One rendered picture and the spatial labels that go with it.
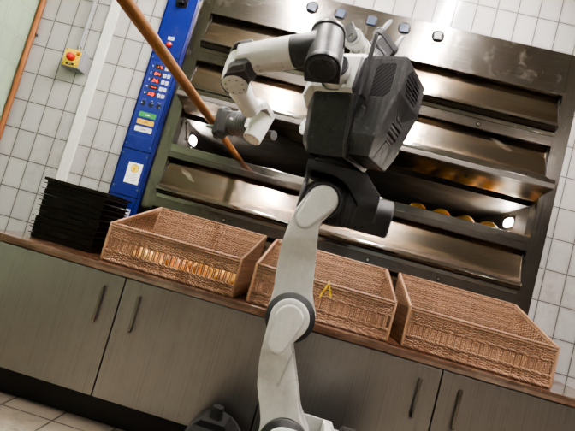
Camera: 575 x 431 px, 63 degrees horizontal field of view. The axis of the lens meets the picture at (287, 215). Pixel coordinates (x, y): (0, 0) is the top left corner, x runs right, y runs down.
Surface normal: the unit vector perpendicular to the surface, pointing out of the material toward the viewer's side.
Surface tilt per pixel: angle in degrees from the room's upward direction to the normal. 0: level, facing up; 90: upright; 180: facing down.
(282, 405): 90
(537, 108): 70
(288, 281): 90
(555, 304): 90
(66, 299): 90
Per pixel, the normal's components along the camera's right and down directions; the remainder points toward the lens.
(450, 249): 0.04, -0.42
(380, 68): -0.48, -0.20
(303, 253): -0.06, 0.33
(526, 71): -0.06, -0.10
